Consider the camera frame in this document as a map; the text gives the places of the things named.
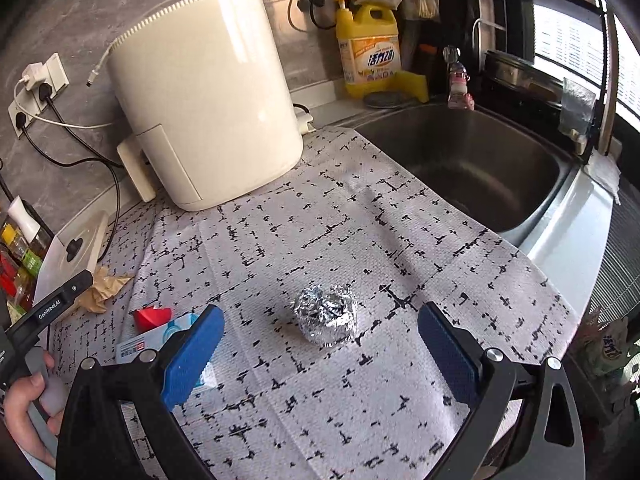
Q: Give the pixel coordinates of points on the small red carton piece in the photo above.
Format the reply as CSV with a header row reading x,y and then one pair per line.
x,y
152,317

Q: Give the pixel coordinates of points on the wooden cutting board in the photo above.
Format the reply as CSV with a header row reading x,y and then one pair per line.
x,y
609,90

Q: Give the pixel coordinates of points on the yellow sponge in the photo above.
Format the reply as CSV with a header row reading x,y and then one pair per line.
x,y
415,87

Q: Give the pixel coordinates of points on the wall socket panel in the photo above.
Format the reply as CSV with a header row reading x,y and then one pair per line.
x,y
57,72

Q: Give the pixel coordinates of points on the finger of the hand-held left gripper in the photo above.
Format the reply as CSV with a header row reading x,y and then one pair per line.
x,y
65,297

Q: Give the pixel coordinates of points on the colourful refill pouch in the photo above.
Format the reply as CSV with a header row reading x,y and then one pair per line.
x,y
607,340

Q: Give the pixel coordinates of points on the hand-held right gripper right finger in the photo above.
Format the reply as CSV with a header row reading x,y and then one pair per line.
x,y
447,355

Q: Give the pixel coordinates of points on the white air fryer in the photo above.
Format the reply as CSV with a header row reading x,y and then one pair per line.
x,y
205,95

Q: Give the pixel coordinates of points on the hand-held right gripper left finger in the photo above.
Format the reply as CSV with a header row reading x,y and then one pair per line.
x,y
192,355

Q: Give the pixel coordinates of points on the white rag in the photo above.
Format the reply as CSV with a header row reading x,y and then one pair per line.
x,y
605,175

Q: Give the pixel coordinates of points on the white charger plug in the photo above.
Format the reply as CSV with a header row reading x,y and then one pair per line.
x,y
35,74

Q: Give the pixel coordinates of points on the person's left hand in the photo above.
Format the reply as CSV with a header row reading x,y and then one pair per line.
x,y
22,410

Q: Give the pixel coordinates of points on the small pink spray bottle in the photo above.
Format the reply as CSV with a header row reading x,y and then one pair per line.
x,y
459,87

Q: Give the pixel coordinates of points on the white lid with black knob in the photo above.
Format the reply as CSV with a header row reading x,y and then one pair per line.
x,y
85,232

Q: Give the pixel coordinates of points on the crumpled brown paper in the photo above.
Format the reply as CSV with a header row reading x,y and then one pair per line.
x,y
105,287

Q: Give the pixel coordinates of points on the foil ball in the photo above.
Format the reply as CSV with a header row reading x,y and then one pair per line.
x,y
325,315

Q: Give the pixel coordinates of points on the white capped spray bottle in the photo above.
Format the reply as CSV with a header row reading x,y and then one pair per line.
x,y
22,215

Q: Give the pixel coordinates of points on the window with blind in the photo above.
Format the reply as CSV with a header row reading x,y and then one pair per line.
x,y
570,40

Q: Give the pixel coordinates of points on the steel sink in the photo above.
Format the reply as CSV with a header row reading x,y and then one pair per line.
x,y
465,160

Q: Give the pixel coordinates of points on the clear plastic bag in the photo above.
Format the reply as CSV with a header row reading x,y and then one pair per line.
x,y
577,107

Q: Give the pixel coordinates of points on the black white patterned cloth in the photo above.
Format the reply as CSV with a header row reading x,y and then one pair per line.
x,y
320,400

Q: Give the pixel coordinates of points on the row of condiment bottles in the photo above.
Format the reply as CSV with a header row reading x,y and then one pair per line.
x,y
20,270

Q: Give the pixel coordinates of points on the black dish rack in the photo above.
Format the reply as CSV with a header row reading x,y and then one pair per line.
x,y
510,20

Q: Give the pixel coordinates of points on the grey round scrubber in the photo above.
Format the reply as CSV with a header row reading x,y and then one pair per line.
x,y
382,100

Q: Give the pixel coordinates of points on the yellow detergent bottle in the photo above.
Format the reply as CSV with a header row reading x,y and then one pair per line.
x,y
370,55

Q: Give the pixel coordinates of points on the blue white medicine box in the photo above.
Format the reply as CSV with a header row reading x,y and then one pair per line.
x,y
131,349

